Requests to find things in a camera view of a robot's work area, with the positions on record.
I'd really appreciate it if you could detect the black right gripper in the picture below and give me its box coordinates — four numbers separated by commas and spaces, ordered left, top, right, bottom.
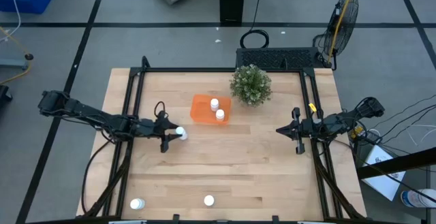
275, 107, 323, 155

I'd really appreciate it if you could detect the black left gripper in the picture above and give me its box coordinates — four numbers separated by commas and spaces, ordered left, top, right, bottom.
142, 111, 183, 153

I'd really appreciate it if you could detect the orange plastic basket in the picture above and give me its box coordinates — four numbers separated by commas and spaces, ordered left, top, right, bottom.
189, 93, 232, 126

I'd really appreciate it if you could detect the green potted plant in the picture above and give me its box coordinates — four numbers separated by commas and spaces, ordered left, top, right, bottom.
229, 64, 273, 108

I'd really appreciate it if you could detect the black perforated metal box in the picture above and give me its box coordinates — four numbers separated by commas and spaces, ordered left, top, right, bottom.
236, 47, 323, 70

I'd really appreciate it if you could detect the white cardboard box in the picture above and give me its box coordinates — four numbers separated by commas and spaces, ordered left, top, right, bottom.
361, 145, 407, 202

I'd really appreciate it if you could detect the black metal beam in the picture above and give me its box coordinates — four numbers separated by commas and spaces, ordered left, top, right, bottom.
356, 147, 436, 180

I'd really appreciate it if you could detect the black floor fan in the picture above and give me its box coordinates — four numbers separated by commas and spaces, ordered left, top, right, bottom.
313, 0, 360, 71

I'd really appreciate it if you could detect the black square pillar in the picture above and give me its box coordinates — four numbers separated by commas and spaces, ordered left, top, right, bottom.
219, 0, 246, 27

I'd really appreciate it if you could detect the white plastic canister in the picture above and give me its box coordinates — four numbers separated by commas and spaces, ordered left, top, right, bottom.
401, 189, 436, 208

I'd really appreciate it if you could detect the grey wheeled stand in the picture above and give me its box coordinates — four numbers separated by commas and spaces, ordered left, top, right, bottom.
0, 53, 35, 71

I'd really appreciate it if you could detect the black aluminium table frame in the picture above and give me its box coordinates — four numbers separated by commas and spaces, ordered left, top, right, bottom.
76, 56, 367, 224

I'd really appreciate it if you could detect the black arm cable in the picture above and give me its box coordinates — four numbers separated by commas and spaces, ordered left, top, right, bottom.
80, 138, 115, 215

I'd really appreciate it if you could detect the coiled black cable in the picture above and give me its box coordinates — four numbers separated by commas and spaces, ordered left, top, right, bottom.
239, 29, 270, 50

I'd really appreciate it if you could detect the yellow hanging cable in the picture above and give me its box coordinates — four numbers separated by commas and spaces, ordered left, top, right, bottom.
328, 0, 358, 63

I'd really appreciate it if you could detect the yellow floor hose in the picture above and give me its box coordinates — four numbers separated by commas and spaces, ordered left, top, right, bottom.
0, 26, 32, 86

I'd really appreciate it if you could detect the thin white cable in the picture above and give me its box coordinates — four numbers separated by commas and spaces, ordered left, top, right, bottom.
0, 0, 22, 43

